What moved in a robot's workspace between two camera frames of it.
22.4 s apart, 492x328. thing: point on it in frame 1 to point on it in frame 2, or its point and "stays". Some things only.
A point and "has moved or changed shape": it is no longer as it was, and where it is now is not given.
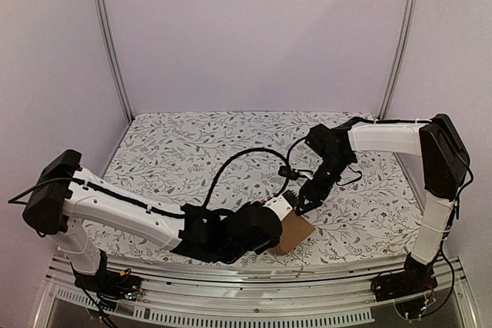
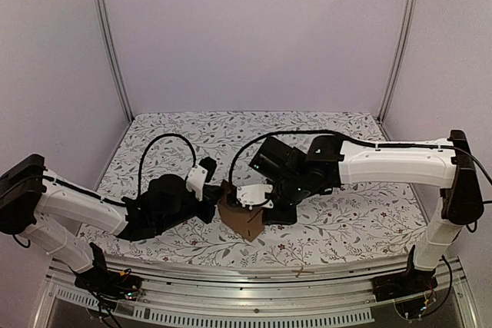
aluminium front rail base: x=183 y=293 stays
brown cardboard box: x=296 y=230 has moved or changed shape
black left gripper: x=244 y=207 to x=209 y=194
